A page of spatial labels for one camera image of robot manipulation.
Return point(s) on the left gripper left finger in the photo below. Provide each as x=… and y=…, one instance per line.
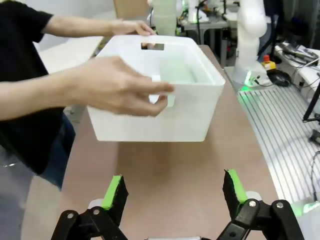
x=117, y=197

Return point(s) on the aluminium slotted base plate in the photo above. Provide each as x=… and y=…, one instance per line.
x=275, y=125

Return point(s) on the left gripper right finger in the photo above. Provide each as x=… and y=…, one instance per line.
x=233, y=190

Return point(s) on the person's left forearm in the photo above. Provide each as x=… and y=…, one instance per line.
x=80, y=25

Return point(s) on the person in black t-shirt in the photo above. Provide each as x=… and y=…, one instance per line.
x=17, y=45

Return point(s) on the white side table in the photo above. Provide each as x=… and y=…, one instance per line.
x=67, y=52

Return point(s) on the pale green plastic cup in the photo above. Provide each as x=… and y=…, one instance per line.
x=163, y=20

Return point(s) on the person's right forearm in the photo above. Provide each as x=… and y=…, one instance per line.
x=32, y=97

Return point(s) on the red emergency stop button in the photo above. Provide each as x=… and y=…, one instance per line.
x=268, y=64

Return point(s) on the brown cardboard box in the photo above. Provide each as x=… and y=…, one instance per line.
x=130, y=8

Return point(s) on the person's left hand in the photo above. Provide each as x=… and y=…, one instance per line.
x=130, y=27

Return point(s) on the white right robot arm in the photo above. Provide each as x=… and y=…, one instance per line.
x=250, y=37

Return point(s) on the white plastic basket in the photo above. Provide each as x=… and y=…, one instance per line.
x=162, y=120

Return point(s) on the black tripod leg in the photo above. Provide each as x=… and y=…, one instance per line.
x=312, y=100

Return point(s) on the person's right hand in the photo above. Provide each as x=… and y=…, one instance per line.
x=112, y=85

